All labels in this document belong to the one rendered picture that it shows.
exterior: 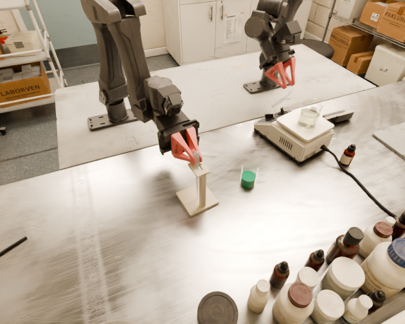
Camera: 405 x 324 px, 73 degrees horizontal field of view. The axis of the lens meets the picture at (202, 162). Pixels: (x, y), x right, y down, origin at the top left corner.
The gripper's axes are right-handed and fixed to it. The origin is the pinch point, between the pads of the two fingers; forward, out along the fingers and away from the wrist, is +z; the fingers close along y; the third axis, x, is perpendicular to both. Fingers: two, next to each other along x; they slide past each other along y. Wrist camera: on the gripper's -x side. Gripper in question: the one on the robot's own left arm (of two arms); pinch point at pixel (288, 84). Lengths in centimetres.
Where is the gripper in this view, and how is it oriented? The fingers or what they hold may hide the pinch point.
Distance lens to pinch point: 91.5
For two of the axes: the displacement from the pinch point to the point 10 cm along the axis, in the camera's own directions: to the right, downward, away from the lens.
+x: -3.5, 1.6, 9.2
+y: 8.4, -3.9, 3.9
